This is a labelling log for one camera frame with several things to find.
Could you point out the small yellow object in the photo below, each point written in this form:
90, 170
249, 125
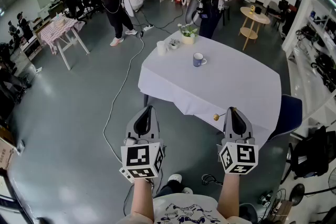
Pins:
252, 9

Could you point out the person's white printed shirt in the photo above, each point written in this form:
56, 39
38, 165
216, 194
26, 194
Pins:
189, 209

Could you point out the person's left forearm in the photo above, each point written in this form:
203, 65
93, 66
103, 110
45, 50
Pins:
143, 199

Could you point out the white power strip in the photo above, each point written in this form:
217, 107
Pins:
147, 28

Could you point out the table with pink checkered cloth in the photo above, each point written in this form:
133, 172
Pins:
56, 30

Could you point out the white shelf rack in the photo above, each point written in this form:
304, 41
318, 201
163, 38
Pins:
309, 55

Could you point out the black office chair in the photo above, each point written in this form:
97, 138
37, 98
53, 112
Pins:
74, 5

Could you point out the person's right forearm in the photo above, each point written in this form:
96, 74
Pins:
228, 196

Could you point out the cardboard box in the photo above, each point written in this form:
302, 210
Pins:
5, 154

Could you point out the white tumbler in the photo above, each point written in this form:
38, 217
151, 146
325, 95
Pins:
161, 48

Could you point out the small black box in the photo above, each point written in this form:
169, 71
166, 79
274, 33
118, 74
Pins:
258, 10

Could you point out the person's white shoe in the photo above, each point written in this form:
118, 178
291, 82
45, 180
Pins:
187, 190
175, 177

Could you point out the black floor fan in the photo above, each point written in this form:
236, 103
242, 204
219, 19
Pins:
296, 192

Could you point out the flowering plant in cream pot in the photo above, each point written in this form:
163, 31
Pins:
188, 35

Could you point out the small pale-leaf potted plant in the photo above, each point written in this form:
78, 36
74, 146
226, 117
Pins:
173, 44

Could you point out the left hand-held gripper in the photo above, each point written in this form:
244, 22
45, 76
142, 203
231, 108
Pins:
140, 156

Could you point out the table with white cloth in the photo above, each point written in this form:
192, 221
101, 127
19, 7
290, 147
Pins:
223, 86

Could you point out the blue chair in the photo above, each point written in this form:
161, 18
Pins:
288, 115

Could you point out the person's dark trousers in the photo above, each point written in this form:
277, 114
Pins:
170, 187

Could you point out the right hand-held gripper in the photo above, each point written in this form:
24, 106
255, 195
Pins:
242, 156

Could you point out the round wooden side table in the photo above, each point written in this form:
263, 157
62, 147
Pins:
256, 17

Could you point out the blue mug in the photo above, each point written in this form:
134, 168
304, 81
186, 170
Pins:
197, 61

